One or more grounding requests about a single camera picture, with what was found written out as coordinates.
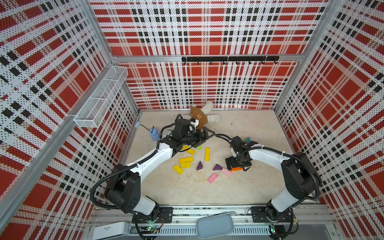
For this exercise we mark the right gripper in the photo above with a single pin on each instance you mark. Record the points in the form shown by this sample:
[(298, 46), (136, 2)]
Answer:
[(230, 159)]

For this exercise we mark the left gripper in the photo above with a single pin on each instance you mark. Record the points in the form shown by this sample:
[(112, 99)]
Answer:
[(200, 140)]

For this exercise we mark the orange block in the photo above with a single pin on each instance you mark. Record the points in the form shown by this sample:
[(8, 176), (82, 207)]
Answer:
[(236, 169)]

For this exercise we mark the pink block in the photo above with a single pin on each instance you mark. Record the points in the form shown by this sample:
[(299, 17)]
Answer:
[(212, 178), (226, 172)]

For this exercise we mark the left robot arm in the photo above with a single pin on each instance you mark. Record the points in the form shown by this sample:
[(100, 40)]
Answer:
[(121, 190)]

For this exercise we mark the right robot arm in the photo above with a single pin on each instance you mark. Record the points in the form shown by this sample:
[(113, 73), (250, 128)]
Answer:
[(302, 181)]

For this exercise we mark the yellow upright long block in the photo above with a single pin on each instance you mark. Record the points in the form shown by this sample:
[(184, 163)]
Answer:
[(207, 154)]

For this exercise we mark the yellow long block upper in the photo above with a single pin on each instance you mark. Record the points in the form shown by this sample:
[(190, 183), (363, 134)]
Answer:
[(188, 150)]

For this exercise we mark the white teddy bear brown shirt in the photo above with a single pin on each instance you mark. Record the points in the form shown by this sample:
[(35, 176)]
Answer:
[(203, 114)]

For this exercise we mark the purple triangle block right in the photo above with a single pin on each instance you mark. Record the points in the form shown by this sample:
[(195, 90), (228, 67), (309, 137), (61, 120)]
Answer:
[(217, 167)]

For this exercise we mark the purple triangle block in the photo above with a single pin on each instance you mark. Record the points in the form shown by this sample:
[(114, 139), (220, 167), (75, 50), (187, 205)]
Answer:
[(217, 167), (200, 166)]

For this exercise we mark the yellow long block middle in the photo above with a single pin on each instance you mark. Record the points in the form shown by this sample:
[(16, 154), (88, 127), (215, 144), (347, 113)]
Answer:
[(186, 160)]

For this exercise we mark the purple triangle block left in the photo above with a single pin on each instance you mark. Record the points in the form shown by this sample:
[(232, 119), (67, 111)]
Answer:
[(200, 166)]

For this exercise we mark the yellow short block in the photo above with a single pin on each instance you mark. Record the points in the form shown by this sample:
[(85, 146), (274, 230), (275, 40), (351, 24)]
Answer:
[(185, 165)]

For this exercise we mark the yellow small block left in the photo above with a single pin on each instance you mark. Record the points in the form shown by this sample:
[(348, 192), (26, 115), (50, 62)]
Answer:
[(178, 169)]

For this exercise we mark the grey pouch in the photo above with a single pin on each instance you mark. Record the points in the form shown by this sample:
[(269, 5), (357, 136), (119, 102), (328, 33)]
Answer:
[(215, 226)]

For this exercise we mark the white box device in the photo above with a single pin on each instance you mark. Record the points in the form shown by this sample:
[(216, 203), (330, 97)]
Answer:
[(110, 231)]

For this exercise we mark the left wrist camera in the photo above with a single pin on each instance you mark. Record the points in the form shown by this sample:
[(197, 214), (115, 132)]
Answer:
[(194, 122)]

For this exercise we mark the blue cable connector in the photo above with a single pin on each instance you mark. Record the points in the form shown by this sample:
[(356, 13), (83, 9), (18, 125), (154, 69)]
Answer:
[(154, 134)]

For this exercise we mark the black hook rail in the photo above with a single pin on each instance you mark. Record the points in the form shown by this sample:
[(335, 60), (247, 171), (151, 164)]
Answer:
[(261, 59)]

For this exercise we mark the white wire mesh basket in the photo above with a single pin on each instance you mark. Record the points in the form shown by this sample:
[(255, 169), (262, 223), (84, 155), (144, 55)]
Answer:
[(102, 96)]

